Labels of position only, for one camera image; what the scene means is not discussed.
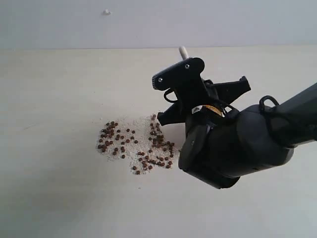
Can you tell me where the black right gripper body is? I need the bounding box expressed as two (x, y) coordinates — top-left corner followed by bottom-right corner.
(157, 76), (251, 125)

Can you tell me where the wooden handled paint brush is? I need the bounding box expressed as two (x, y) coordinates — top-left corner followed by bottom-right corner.
(179, 46), (189, 60)

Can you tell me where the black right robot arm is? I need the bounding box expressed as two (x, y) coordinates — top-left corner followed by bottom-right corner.
(152, 75), (317, 189)

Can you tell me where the pile of brown beans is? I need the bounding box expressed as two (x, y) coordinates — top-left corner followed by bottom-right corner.
(95, 114), (180, 175)

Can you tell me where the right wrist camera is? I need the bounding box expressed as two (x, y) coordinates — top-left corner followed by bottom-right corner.
(152, 58), (210, 110)

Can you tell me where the small white wall fixture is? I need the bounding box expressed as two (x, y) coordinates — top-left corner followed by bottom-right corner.
(102, 9), (111, 16)

